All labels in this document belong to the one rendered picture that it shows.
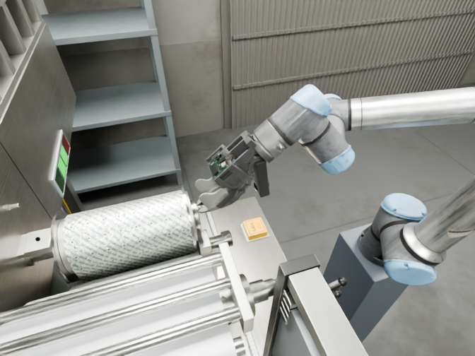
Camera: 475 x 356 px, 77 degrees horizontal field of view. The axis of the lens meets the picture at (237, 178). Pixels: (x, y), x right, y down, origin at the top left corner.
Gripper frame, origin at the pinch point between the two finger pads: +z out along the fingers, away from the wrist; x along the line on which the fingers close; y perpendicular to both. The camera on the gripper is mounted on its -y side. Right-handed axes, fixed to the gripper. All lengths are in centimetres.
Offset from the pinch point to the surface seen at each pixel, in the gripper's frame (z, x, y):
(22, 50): 15, -53, 41
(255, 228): 6.0, -12.9, -37.1
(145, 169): 85, -146, -68
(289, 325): -10.0, 33.5, 4.4
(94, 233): 13.5, 5.1, 18.7
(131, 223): 8.1, 5.0, 14.4
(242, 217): 9.1, -21.0, -37.7
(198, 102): 28, -209, -93
